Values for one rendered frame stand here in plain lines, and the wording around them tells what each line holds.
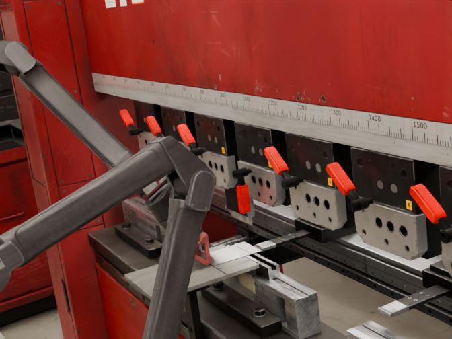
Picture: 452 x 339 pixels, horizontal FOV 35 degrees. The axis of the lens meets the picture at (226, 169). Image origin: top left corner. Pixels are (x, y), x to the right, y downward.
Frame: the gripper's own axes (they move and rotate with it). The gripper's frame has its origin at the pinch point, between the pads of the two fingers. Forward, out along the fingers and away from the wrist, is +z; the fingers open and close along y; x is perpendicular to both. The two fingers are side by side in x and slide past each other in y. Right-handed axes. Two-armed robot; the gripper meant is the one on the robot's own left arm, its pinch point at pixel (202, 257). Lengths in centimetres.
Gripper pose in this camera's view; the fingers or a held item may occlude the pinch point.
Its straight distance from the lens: 169.1
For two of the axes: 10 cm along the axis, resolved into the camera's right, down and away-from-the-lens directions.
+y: -4.6, -1.7, 8.7
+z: 5.2, 7.5, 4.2
